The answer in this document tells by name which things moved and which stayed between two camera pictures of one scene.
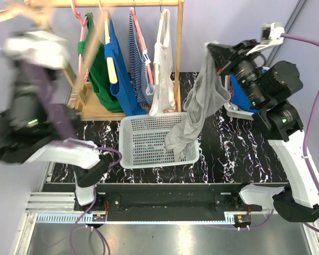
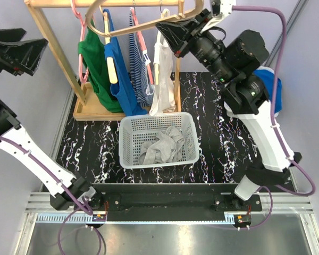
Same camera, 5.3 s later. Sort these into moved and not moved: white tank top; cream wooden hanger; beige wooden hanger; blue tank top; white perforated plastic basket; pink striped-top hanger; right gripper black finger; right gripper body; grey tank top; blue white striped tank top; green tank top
Moved: beige wooden hanger; grey tank top; right gripper black finger; right gripper body
Not moved: pink striped-top hanger; cream wooden hanger; white perforated plastic basket; white tank top; blue tank top; blue white striped tank top; green tank top
